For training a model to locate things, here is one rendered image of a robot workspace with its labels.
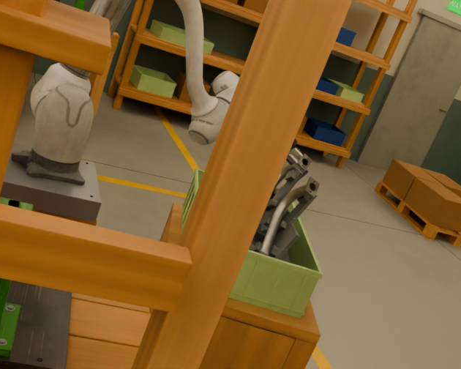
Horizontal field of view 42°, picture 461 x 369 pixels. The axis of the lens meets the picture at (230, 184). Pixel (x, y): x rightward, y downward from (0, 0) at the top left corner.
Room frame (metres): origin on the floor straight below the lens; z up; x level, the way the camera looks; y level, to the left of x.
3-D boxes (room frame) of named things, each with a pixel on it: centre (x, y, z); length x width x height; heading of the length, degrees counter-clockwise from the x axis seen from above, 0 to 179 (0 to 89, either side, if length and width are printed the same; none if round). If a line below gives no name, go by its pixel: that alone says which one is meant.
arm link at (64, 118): (1.80, 0.56, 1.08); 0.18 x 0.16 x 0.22; 31
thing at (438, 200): (6.60, -2.22, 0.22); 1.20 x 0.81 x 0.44; 21
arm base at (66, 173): (1.79, 0.57, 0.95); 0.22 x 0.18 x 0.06; 122
